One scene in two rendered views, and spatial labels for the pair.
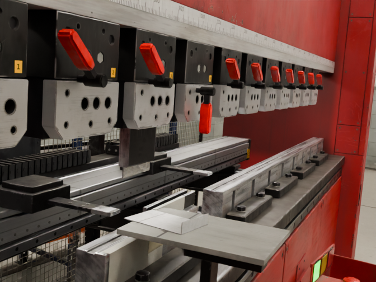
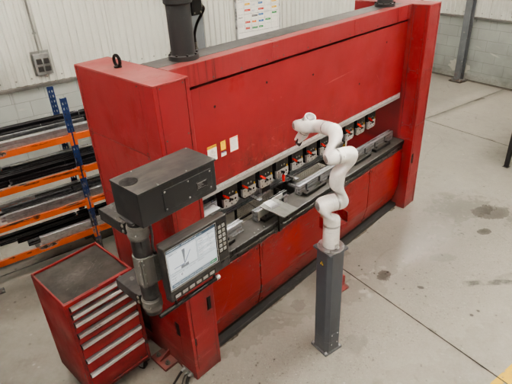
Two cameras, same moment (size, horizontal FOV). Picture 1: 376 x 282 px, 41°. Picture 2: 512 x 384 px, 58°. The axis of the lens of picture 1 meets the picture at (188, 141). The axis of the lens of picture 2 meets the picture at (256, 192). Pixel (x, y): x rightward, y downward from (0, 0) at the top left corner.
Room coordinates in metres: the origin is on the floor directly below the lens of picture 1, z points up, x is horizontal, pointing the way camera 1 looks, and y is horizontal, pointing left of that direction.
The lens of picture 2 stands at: (-2.23, -1.05, 2.99)
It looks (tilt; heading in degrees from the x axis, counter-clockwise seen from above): 29 degrees down; 21
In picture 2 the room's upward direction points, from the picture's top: 3 degrees counter-clockwise
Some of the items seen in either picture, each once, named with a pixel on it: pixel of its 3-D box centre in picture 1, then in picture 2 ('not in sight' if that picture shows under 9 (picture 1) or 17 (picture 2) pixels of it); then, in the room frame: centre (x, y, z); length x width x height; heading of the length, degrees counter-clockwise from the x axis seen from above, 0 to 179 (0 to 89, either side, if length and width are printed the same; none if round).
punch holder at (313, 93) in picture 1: (306, 86); (367, 119); (2.37, -0.54, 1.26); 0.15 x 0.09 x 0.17; 157
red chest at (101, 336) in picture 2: not in sight; (97, 324); (-0.31, 1.01, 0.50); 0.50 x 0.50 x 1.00; 67
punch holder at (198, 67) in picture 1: (182, 81); (278, 167); (1.09, 0.02, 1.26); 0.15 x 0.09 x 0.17; 157
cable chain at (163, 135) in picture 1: (145, 142); not in sight; (1.79, 0.15, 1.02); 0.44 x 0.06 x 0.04; 157
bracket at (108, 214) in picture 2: not in sight; (142, 206); (-0.37, 0.36, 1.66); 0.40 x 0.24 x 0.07; 157
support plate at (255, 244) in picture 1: (206, 232); (279, 207); (0.87, -0.04, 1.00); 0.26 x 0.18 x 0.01; 67
